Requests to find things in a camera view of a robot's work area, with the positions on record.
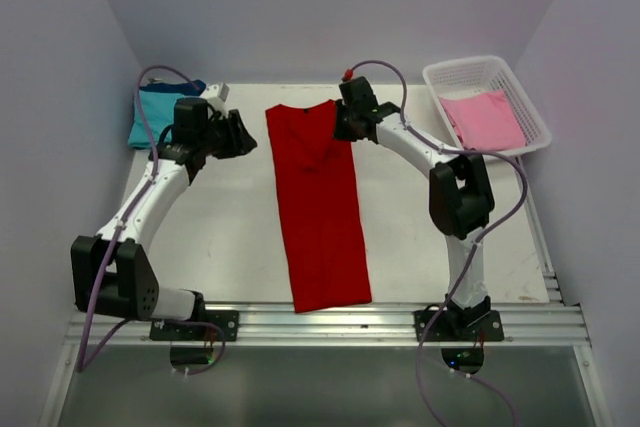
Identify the white plastic basket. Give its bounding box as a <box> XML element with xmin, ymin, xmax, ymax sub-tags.
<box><xmin>422</xmin><ymin>55</ymin><xmax>552</xmax><ymax>157</ymax></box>

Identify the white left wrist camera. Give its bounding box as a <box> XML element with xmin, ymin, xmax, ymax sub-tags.
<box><xmin>200</xmin><ymin>82</ymin><xmax>229</xmax><ymax>116</ymax></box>

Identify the folded navy blue t-shirt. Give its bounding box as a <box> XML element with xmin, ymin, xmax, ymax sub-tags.
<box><xmin>140</xmin><ymin>80</ymin><xmax>207</xmax><ymax>97</ymax></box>

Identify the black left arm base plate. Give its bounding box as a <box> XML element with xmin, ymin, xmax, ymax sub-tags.
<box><xmin>149</xmin><ymin>309</ymin><xmax>240</xmax><ymax>342</ymax></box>

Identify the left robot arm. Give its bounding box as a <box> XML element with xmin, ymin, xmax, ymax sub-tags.
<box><xmin>71</xmin><ymin>97</ymin><xmax>257</xmax><ymax>321</ymax></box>

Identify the aluminium mounting rail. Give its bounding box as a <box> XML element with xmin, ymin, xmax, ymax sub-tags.
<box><xmin>63</xmin><ymin>301</ymin><xmax>591</xmax><ymax>348</ymax></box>

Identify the red t-shirt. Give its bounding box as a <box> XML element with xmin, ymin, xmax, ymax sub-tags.
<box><xmin>265</xmin><ymin>100</ymin><xmax>372</xmax><ymax>313</ymax></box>

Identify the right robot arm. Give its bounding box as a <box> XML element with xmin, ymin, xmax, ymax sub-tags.
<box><xmin>334</xmin><ymin>70</ymin><xmax>495</xmax><ymax>341</ymax></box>

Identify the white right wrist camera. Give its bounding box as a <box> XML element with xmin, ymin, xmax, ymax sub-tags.
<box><xmin>341</xmin><ymin>68</ymin><xmax>355</xmax><ymax>83</ymax></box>

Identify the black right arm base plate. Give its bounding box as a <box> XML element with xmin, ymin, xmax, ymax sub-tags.
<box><xmin>413</xmin><ymin>303</ymin><xmax>505</xmax><ymax>342</ymax></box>

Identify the folded pink t-shirt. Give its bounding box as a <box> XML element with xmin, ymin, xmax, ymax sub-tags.
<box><xmin>439</xmin><ymin>90</ymin><xmax>527</xmax><ymax>151</ymax></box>

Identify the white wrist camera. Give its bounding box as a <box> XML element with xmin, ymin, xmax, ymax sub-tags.
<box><xmin>341</xmin><ymin>68</ymin><xmax>355</xmax><ymax>83</ymax></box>
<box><xmin>200</xmin><ymin>82</ymin><xmax>229</xmax><ymax>116</ymax></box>

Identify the folded turquoise t-shirt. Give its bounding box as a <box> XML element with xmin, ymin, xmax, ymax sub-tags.
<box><xmin>128</xmin><ymin>89</ymin><xmax>185</xmax><ymax>150</ymax></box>

